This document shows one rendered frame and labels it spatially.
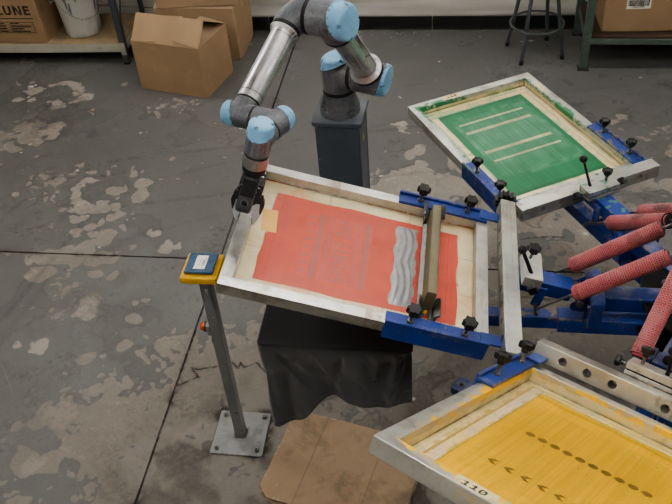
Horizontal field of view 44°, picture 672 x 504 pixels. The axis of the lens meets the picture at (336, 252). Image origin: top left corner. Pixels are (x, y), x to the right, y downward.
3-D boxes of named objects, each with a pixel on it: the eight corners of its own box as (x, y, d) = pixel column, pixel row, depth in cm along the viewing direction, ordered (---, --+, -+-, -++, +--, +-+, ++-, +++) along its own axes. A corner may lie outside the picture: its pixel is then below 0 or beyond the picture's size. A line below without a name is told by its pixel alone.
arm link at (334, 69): (331, 76, 309) (328, 42, 300) (364, 82, 304) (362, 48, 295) (316, 91, 301) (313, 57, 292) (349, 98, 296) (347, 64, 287)
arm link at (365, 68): (362, 66, 303) (308, -13, 253) (400, 73, 297) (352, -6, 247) (352, 96, 301) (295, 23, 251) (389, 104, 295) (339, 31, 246)
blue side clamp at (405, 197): (394, 214, 277) (399, 198, 272) (395, 205, 281) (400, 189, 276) (481, 235, 278) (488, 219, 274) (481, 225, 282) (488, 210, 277)
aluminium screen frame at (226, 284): (215, 292, 234) (216, 283, 232) (256, 170, 277) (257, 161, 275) (484, 355, 237) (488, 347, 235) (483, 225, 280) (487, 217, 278)
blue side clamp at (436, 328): (379, 336, 236) (385, 320, 231) (381, 324, 240) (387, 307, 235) (481, 360, 237) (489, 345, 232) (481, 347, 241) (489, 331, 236)
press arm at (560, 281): (514, 289, 254) (519, 277, 251) (513, 275, 259) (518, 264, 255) (568, 302, 255) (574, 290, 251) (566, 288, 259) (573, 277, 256)
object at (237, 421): (209, 453, 342) (162, 285, 279) (221, 411, 358) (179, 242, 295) (261, 457, 339) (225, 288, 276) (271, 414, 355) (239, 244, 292)
